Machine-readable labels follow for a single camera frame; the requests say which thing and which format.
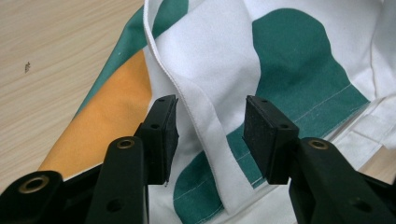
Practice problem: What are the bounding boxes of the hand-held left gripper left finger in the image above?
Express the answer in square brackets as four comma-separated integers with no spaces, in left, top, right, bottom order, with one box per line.
[134,94,180,186]

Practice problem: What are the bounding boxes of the white green orange tote bag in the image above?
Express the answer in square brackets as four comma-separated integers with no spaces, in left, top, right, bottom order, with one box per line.
[38,0,396,224]

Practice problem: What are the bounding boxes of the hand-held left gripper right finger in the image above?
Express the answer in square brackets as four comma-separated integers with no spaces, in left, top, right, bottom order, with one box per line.
[243,95,300,185]

